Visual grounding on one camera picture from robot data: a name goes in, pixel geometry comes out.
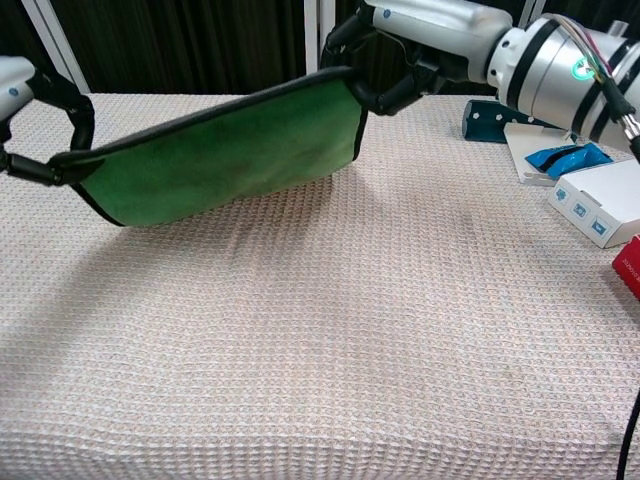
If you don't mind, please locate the green cloth with black trim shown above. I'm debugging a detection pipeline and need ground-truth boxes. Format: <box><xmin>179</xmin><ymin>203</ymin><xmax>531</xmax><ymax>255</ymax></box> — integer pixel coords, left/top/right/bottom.
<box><xmin>49</xmin><ymin>67</ymin><xmax>370</xmax><ymax>229</ymax></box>

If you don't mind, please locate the beige waffle tablecloth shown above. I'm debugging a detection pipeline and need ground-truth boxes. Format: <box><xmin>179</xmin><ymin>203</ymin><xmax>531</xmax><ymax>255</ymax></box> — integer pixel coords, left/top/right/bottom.
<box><xmin>0</xmin><ymin>92</ymin><xmax>640</xmax><ymax>480</ymax></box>

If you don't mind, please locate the grey wrist cable with plug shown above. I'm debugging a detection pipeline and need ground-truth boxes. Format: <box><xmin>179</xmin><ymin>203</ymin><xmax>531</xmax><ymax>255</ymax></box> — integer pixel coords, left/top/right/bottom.
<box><xmin>564</xmin><ymin>14</ymin><xmax>640</xmax><ymax>166</ymax></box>

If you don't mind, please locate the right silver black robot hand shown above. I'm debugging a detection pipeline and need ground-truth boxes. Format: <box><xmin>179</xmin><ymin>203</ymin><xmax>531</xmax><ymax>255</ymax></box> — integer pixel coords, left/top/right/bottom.
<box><xmin>319</xmin><ymin>0</ymin><xmax>514</xmax><ymax>117</ymax></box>

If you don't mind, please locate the white carton with blue icons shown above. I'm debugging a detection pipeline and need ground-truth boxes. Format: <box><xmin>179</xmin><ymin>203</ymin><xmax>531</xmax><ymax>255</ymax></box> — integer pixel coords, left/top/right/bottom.
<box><xmin>547</xmin><ymin>159</ymin><xmax>640</xmax><ymax>250</ymax></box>

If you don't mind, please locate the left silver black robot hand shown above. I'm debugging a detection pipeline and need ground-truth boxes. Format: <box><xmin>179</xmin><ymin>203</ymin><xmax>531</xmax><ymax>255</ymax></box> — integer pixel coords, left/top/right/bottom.
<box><xmin>0</xmin><ymin>55</ymin><xmax>96</xmax><ymax>189</ymax></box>

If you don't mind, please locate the blue packet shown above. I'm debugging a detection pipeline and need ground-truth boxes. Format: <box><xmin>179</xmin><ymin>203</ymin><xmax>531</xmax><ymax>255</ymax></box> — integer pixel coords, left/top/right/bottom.
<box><xmin>524</xmin><ymin>142</ymin><xmax>614</xmax><ymax>179</ymax></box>

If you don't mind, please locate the teal long box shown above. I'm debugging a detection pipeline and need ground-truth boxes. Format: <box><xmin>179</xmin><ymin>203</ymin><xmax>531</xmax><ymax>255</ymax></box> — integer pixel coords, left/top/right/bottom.
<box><xmin>462</xmin><ymin>98</ymin><xmax>566</xmax><ymax>144</ymax></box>

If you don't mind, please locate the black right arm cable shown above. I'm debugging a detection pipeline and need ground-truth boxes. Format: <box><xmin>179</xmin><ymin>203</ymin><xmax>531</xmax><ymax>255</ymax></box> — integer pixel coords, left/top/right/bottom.
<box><xmin>615</xmin><ymin>384</ymin><xmax>640</xmax><ymax>480</ymax></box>

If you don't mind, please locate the red white food box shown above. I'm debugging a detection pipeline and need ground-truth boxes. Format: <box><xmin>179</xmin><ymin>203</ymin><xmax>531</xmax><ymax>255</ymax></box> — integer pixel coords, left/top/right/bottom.
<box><xmin>612</xmin><ymin>234</ymin><xmax>640</xmax><ymax>301</ymax></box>

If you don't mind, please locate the white frame post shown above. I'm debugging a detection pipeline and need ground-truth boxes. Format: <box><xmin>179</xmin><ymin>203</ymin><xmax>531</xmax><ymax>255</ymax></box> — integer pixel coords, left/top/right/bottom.
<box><xmin>303</xmin><ymin>0</ymin><xmax>337</xmax><ymax>96</ymax></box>
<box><xmin>517</xmin><ymin>0</ymin><xmax>546</xmax><ymax>29</ymax></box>
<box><xmin>14</xmin><ymin>0</ymin><xmax>91</xmax><ymax>95</ymax></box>

